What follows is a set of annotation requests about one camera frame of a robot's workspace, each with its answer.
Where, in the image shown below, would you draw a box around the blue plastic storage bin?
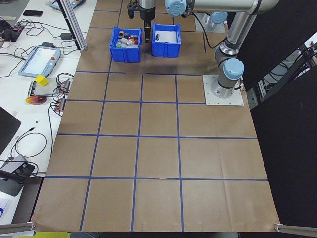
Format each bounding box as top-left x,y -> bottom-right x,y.
151,22 -> 182,58

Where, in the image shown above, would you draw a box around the blue plastic button bin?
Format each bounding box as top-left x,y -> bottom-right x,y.
109,26 -> 144,63

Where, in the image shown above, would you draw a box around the white labelled box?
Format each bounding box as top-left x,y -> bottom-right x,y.
0,197 -> 12,219

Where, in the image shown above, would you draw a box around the white foam bin liner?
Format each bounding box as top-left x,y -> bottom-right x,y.
155,30 -> 178,43

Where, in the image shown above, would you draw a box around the light blue teach pendant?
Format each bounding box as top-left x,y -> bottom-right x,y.
48,0 -> 87,11
18,45 -> 62,78

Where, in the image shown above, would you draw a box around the yellow cube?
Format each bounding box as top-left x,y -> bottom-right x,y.
34,75 -> 49,87

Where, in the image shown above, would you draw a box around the grey metal tray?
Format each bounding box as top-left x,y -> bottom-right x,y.
26,80 -> 54,97

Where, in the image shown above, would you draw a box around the orange red disc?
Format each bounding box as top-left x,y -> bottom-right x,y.
25,96 -> 47,105

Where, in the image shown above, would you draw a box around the black laptop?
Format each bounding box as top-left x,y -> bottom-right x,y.
0,106 -> 22,156

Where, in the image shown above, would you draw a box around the yellow green sheet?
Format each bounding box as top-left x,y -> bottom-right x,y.
34,231 -> 71,238

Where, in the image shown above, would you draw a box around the aluminium profile bar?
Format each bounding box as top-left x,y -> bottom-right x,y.
273,223 -> 317,234
0,221 -> 38,237

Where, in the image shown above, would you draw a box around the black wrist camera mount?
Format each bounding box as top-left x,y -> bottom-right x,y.
126,1 -> 140,19

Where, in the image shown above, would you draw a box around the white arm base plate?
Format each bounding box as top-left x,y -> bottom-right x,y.
194,13 -> 230,33
202,74 -> 245,107

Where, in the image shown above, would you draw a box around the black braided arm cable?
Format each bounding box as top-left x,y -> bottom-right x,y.
192,11 -> 220,50

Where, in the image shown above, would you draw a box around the tall aluminium profile post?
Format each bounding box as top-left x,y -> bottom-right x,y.
56,0 -> 88,52

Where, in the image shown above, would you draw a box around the electronics board with wires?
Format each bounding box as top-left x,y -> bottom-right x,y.
0,18 -> 25,42

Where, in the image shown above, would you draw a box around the black frame cover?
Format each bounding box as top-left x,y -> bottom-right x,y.
237,0 -> 317,238

